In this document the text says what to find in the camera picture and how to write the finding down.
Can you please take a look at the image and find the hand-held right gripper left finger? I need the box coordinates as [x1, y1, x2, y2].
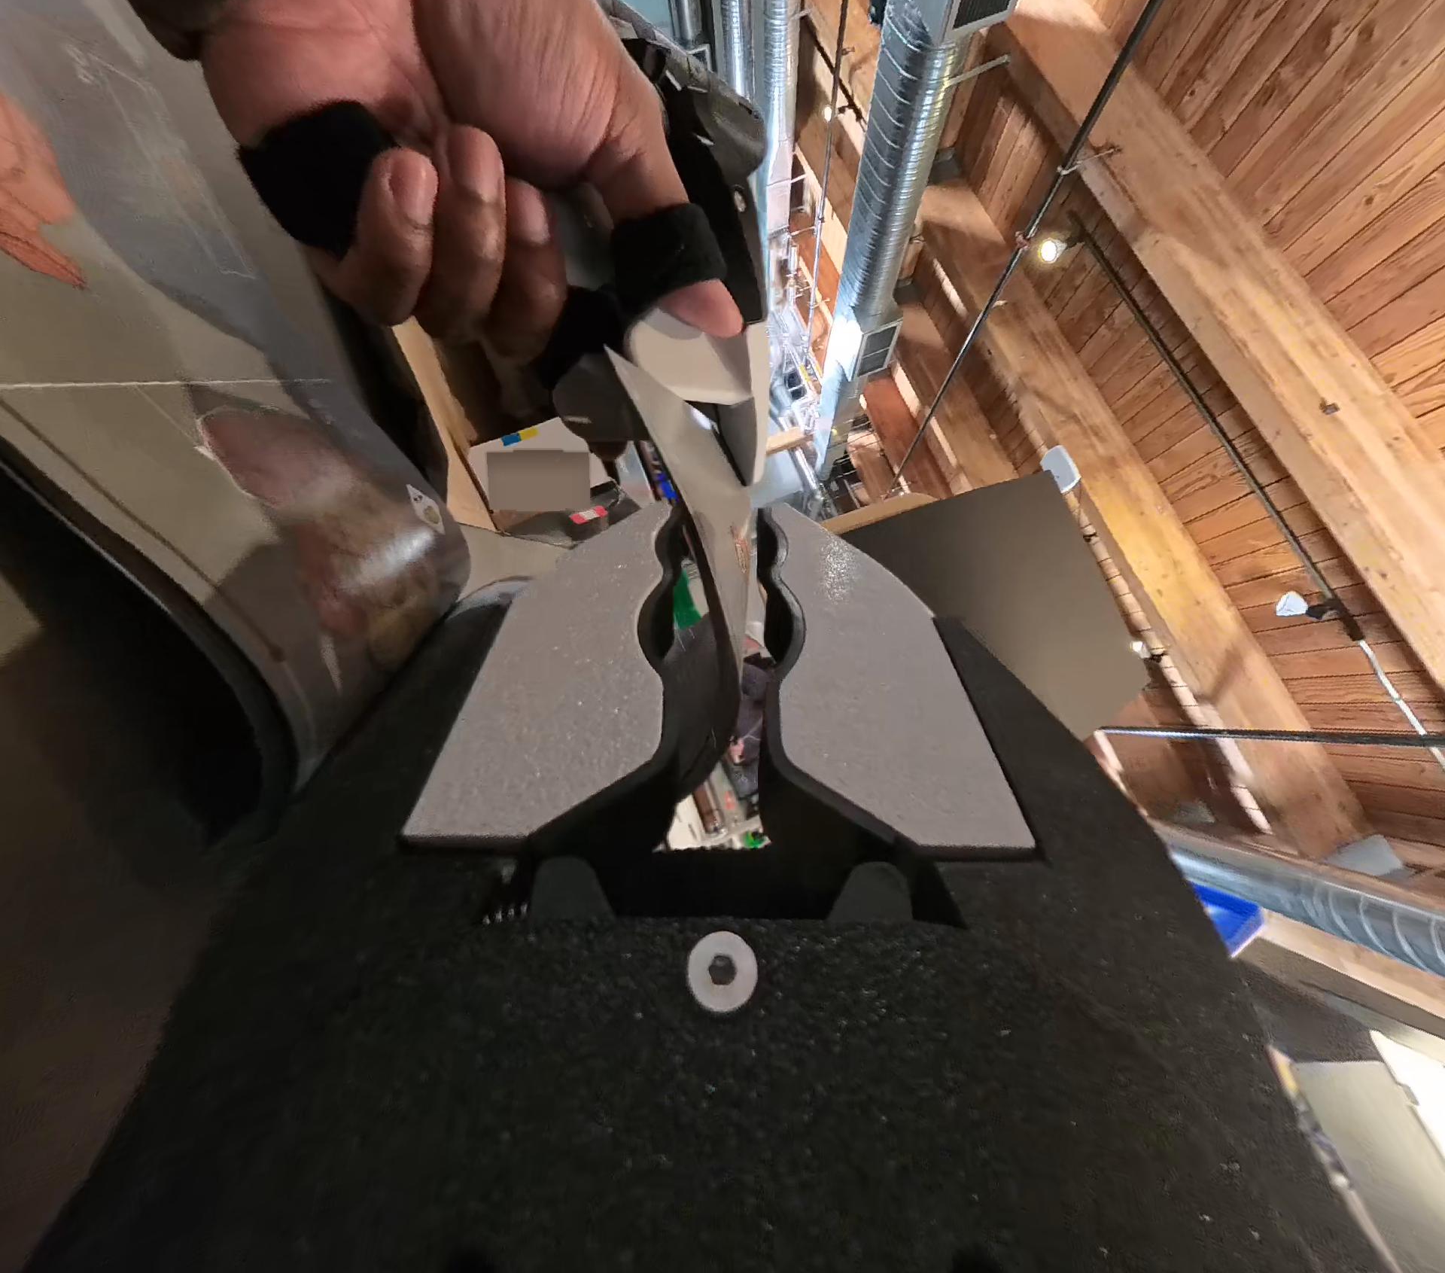
[400, 500, 740, 853]

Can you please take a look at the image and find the grey instruction booklet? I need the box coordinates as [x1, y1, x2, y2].
[0, 0, 757, 842]

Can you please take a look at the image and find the grey desk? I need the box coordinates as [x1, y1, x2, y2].
[0, 458, 429, 1273]

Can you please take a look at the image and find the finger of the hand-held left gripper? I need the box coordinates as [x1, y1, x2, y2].
[603, 315, 759, 407]
[689, 392, 767, 490]

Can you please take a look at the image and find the black ceiling pipe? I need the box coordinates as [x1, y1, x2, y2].
[887, 0, 1264, 499]

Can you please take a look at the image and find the long silver spiral duct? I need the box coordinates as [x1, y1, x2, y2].
[1163, 820, 1445, 981]

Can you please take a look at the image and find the person's left hand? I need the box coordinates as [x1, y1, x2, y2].
[199, 0, 749, 362]

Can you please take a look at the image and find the stack of blue plastic bins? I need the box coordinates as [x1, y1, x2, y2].
[1196, 880, 1264, 957]

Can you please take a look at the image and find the silver insulated air duct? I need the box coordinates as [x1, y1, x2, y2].
[813, 0, 1085, 445]

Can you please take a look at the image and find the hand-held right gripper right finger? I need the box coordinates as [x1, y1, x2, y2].
[757, 500, 1039, 861]

